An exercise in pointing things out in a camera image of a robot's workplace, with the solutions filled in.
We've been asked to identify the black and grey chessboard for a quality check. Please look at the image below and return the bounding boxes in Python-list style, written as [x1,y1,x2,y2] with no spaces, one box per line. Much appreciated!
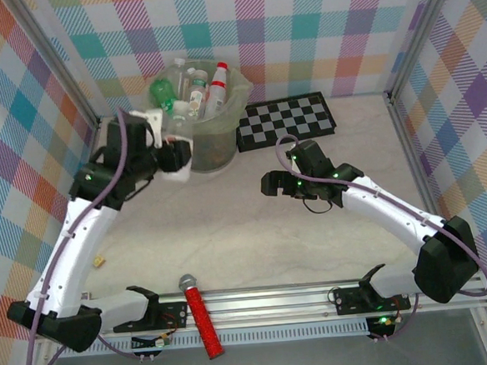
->
[233,91,338,153]

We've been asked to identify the frosted bottle red cap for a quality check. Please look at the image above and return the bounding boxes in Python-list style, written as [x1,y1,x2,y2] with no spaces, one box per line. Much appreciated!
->
[201,61,235,120]

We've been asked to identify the aluminium mounting rail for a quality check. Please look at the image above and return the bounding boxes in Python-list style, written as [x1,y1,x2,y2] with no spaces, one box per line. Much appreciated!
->
[29,271,487,344]

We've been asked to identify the slotted grey cable duct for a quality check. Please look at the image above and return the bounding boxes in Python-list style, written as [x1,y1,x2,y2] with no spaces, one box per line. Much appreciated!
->
[53,322,370,358]

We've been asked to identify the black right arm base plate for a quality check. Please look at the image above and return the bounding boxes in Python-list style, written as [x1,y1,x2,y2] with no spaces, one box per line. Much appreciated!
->
[332,282,412,316]

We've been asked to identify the translucent plastic bin liner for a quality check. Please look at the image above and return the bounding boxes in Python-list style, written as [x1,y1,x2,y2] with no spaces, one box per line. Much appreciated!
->
[145,54,256,136]

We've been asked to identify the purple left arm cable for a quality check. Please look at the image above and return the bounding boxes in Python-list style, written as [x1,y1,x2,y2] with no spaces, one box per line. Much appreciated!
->
[3,105,165,365]

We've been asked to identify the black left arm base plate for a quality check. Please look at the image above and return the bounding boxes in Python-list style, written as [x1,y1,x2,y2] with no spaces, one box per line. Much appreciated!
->
[111,299,191,334]

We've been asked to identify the aluminium side rail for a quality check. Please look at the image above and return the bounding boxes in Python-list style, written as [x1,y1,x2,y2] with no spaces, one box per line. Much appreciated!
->
[386,91,448,223]

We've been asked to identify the translucent green trash bin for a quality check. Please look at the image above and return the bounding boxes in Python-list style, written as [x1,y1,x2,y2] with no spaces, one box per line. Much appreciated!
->
[145,54,259,178]

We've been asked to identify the thin black wire loop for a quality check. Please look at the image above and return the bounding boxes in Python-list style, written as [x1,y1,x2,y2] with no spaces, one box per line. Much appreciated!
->
[301,195,335,217]

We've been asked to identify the aluminium frame post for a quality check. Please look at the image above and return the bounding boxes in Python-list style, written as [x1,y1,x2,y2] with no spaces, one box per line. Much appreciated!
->
[12,0,102,134]
[379,0,471,105]

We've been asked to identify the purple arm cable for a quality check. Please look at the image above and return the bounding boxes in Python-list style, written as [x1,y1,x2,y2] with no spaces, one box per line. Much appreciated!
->
[275,122,487,349]
[3,105,165,365]

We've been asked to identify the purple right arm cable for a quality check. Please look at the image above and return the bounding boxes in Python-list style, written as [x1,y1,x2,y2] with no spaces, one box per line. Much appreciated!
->
[275,122,487,349]

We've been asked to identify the red glitter microphone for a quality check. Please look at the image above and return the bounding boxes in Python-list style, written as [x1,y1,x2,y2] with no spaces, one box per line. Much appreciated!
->
[177,271,226,362]

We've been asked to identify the green plastic bottle yellow cap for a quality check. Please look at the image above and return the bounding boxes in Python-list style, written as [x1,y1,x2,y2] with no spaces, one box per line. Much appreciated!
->
[148,77,177,114]

